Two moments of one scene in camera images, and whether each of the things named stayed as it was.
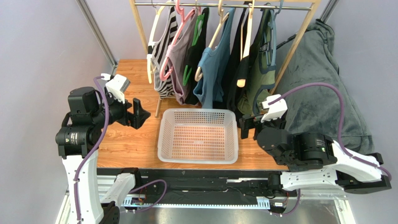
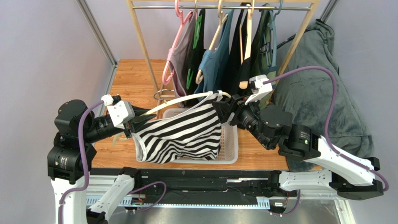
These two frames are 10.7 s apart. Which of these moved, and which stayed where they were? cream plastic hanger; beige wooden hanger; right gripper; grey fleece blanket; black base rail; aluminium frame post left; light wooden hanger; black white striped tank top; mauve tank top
Moved: black white striped tank top; cream plastic hanger; right gripper
Stayed: light wooden hanger; aluminium frame post left; black base rail; grey fleece blanket; mauve tank top; beige wooden hanger
